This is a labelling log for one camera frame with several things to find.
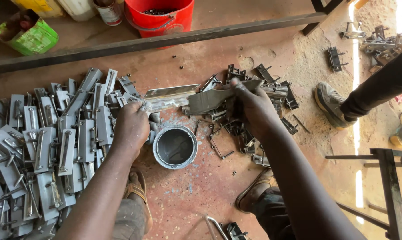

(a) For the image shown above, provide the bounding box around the person's left hand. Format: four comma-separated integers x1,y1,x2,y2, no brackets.
111,101,161,158

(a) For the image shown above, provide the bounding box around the person's right hand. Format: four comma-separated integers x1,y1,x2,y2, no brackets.
225,79,285,143

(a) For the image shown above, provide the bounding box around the shiny metal latch plate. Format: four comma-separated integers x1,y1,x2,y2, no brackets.
144,84,202,114

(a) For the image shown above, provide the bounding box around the pile of bare metal latches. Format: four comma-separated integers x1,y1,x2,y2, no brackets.
182,63,311,168

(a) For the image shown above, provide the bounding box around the open grey paint tin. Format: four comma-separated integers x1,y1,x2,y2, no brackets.
152,125,198,170

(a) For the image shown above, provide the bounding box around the loose bent bolt rod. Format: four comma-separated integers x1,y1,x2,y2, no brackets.
194,119,235,160

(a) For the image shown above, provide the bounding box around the person's left sandal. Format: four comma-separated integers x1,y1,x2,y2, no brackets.
122,168,154,235

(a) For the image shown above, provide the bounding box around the person's sandal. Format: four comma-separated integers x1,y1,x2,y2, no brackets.
234,167,279,214
122,168,154,235

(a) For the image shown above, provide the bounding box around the person's right sandal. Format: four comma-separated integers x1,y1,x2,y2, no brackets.
234,167,279,214

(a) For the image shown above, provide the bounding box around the pile of grey painted latches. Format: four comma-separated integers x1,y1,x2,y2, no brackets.
0,67,145,240

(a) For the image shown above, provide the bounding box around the long dark steel bar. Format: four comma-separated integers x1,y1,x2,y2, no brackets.
0,12,328,75

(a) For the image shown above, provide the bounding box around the single dark metal latch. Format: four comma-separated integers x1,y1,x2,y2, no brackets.
327,46,349,73

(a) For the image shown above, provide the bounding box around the dark metal table leg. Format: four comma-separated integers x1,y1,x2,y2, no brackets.
302,0,350,36

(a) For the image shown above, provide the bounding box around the red plastic bucket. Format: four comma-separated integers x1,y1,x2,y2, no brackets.
124,0,195,39

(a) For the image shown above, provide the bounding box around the white labelled tin can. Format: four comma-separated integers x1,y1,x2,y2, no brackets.
92,0,124,26

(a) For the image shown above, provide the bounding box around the metal latch with bolt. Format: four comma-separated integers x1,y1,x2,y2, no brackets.
226,222,250,240

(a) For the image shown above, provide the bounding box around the bent shiny metal rod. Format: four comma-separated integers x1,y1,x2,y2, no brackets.
204,215,230,240

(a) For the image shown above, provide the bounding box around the white jerrycan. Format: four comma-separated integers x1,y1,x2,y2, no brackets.
56,0,98,22

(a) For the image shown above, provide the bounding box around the green plastic container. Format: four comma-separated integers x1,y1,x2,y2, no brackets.
0,9,59,56

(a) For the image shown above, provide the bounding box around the yellow jerrycan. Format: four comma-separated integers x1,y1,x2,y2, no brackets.
10,0,65,18

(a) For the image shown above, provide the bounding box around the heap of latches by wall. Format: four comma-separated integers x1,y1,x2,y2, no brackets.
339,21,402,74

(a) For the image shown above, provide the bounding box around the yellow object by wall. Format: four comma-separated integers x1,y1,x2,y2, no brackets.
388,111,402,149

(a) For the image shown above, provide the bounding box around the dark welded metal frame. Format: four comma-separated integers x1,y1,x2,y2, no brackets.
325,148,402,240

